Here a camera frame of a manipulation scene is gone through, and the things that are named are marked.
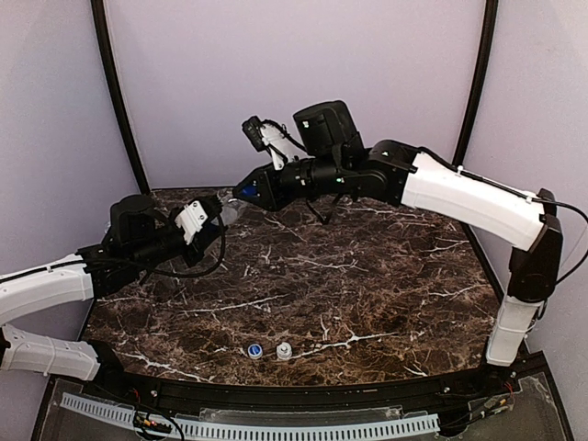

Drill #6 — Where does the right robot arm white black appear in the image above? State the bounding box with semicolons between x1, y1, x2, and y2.
232;100;563;367

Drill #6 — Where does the right black frame post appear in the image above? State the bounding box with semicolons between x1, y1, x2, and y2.
452;0;499;165

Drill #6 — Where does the black front table rail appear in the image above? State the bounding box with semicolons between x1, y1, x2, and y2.
74;352;552;416

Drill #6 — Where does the black frame post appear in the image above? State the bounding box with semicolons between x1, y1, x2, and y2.
90;0;151;194
452;0;499;165

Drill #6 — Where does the white slotted cable duct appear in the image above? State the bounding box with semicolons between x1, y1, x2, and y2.
60;393;440;440

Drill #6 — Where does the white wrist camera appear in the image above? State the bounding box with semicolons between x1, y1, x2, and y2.
174;200;210;245
242;116;302;171

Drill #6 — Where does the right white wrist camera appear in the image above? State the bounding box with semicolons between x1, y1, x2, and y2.
242;116;302;171

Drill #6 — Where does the white bottle cap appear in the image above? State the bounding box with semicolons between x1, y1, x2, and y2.
276;342;292;360

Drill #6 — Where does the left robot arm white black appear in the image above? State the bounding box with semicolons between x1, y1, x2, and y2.
1;195;226;381

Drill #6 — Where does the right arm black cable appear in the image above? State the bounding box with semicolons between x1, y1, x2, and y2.
458;167;588;322

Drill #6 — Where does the blue white Pocari cap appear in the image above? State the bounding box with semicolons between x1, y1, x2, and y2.
246;343;264;359

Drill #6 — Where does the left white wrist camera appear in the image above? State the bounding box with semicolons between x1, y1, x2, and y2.
174;200;210;245

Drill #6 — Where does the left black frame post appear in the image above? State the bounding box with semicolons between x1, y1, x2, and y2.
90;0;151;194

